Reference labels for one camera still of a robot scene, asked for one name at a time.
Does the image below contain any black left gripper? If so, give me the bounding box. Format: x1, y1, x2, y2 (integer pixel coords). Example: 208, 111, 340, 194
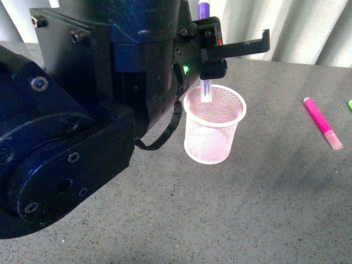
173, 16, 270, 94

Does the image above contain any black flat ribbon cable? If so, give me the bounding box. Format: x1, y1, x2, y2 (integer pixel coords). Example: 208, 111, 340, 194
134, 104, 183, 151

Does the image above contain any pink mesh cup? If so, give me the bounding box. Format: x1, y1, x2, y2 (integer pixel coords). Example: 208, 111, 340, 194
183, 84, 246, 164

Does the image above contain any pink marker pen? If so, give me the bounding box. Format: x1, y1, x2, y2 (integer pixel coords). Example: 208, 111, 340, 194
303, 97, 343, 150

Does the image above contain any purple marker pen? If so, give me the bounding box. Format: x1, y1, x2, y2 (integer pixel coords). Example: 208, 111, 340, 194
197, 0, 212, 103

